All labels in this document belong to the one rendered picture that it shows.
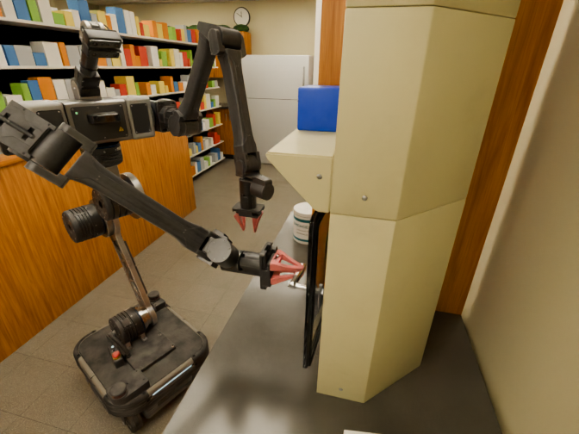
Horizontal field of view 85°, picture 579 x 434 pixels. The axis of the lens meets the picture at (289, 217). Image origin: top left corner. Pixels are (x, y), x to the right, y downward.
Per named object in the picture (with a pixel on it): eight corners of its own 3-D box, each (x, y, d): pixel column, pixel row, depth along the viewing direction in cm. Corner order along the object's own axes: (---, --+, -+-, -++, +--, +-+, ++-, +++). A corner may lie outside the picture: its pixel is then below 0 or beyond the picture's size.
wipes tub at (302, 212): (323, 232, 147) (326, 203, 140) (319, 246, 135) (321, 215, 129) (296, 229, 149) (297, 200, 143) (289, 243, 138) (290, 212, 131)
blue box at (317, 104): (345, 125, 77) (348, 85, 73) (341, 133, 68) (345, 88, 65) (305, 123, 79) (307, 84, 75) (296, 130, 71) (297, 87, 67)
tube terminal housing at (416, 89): (413, 317, 98) (481, 30, 64) (428, 419, 69) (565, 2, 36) (332, 303, 103) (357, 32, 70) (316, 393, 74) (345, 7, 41)
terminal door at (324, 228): (332, 293, 100) (343, 171, 83) (305, 372, 74) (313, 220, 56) (329, 292, 100) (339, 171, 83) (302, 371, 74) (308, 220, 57)
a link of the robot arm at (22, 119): (8, 84, 54) (-35, 129, 51) (87, 138, 61) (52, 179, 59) (33, 122, 90) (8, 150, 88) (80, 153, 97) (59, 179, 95)
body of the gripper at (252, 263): (266, 255, 71) (236, 251, 73) (267, 291, 76) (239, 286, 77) (274, 241, 77) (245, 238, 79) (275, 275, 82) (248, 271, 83)
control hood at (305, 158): (345, 164, 83) (348, 124, 78) (329, 213, 54) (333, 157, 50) (302, 160, 85) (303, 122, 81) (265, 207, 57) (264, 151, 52)
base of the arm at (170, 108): (177, 129, 134) (173, 99, 129) (189, 132, 129) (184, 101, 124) (158, 132, 128) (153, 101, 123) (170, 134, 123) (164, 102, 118)
